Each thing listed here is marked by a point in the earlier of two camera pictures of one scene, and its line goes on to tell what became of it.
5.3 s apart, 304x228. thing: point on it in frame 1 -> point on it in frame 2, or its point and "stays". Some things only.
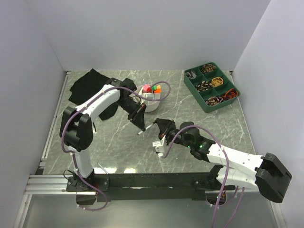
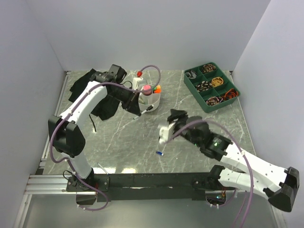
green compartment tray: x=211 y=87 stays
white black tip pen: x=147 y=127 -> x=148 y=108
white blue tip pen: x=107 y=173 stays
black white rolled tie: x=204 y=86 stays
